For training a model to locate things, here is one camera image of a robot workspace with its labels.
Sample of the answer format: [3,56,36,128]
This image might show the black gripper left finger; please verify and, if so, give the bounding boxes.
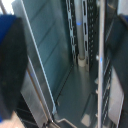
[0,14,30,122]

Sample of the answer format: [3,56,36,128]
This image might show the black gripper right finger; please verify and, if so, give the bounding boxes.
[108,14,128,128]

